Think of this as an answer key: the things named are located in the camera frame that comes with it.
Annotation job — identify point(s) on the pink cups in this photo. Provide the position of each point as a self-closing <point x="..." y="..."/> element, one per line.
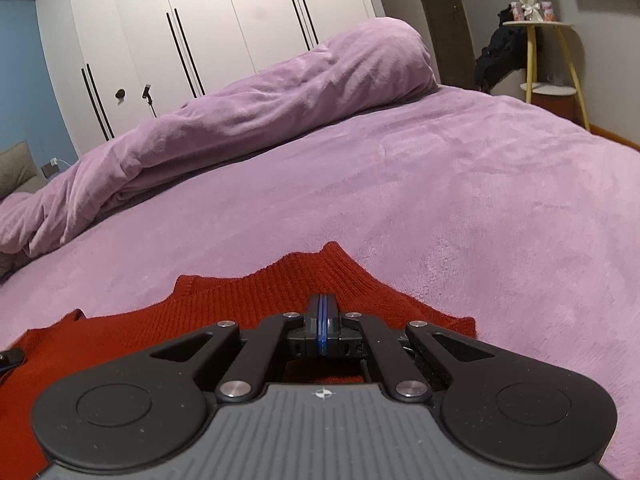
<point x="547" y="12"/>

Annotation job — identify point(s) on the grey pillow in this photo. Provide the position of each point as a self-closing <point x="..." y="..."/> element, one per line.
<point x="17" y="170"/>

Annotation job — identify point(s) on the white wardrobe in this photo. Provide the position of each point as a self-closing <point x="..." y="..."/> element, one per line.
<point x="200" y="25"/>

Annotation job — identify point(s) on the dark clothes pile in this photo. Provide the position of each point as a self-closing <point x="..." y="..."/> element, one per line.
<point x="497" y="55"/>

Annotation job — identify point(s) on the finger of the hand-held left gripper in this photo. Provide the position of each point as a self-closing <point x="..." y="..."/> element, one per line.
<point x="11" y="357"/>

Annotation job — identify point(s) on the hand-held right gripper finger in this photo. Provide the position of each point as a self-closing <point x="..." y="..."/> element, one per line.
<point x="319" y="325"/>
<point x="327" y="325"/>

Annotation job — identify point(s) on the red knit cardigan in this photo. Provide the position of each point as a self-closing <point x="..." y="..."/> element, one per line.
<point x="240" y="305"/>

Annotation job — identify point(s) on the yellow legged side table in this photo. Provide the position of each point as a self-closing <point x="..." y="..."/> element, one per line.
<point x="531" y="55"/>

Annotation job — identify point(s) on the purple duvet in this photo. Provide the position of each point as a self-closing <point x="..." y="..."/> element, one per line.
<point x="250" y="105"/>

